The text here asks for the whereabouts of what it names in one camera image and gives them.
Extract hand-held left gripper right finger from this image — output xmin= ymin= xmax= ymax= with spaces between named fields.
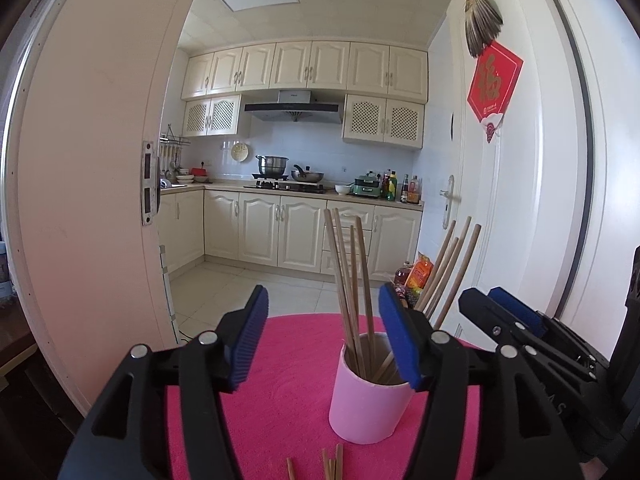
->
xmin=377 ymin=281 xmax=583 ymax=480

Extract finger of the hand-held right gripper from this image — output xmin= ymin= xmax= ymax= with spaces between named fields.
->
xmin=487 ymin=286 xmax=607 ymax=367
xmin=459 ymin=287 xmax=597 ymax=387

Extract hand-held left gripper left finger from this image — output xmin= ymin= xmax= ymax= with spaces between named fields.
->
xmin=57 ymin=284 xmax=271 ymax=480

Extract bunch of wooden chopsticks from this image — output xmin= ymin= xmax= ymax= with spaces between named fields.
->
xmin=323 ymin=207 xmax=482 ymax=386

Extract pink cup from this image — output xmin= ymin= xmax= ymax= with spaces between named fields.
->
xmin=328 ymin=331 xmax=416 ymax=445

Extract cooking oil bottle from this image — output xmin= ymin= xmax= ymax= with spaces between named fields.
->
xmin=393 ymin=262 xmax=413 ymax=297

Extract orange snack packet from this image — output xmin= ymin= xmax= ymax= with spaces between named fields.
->
xmin=404 ymin=251 xmax=433 ymax=306

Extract pink tablecloth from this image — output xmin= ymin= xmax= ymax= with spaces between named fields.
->
xmin=165 ymin=312 xmax=488 ymax=480

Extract white metal rack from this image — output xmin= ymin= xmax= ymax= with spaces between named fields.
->
xmin=159 ymin=244 xmax=180 ymax=343

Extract cream lower cabinets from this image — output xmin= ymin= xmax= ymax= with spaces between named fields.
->
xmin=157 ymin=186 xmax=425 ymax=281

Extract row of condiment bottles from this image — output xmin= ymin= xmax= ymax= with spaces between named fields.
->
xmin=381 ymin=169 xmax=422 ymax=206

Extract green electric cooker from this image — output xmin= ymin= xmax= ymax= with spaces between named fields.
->
xmin=352 ymin=171 xmax=383 ymax=199

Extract gas stove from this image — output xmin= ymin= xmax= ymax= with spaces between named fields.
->
xmin=243 ymin=176 xmax=327 ymax=195

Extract black wok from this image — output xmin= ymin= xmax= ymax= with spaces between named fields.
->
xmin=291 ymin=164 xmax=325 ymax=184

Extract steel pot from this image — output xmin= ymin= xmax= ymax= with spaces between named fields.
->
xmin=255 ymin=155 xmax=290 ymax=178

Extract metal door lock plate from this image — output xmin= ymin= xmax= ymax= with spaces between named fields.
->
xmin=141 ymin=141 xmax=160 ymax=227

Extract hanging utensil rack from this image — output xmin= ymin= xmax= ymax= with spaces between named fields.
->
xmin=160 ymin=124 xmax=192 ymax=181

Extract wide lattice door cabinet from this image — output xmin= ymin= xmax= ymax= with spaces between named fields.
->
xmin=342 ymin=94 xmax=427 ymax=150

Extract small lattice door cabinet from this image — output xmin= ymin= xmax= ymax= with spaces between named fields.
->
xmin=181 ymin=94 xmax=242 ymax=137

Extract range hood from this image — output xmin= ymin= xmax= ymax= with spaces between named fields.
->
xmin=244 ymin=89 xmax=345 ymax=124

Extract white sliding door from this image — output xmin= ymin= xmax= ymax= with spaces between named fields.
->
xmin=5 ymin=0 xmax=221 ymax=411

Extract cream upper cabinet row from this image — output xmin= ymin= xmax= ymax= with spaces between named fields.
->
xmin=181 ymin=41 xmax=429 ymax=106

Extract feather fan on door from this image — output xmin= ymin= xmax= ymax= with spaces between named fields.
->
xmin=464 ymin=0 xmax=504 ymax=58

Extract white door with handle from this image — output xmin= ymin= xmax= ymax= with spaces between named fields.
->
xmin=430 ymin=0 xmax=596 ymax=341

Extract red wall poster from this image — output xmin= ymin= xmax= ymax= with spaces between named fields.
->
xmin=466 ymin=42 xmax=525 ymax=145

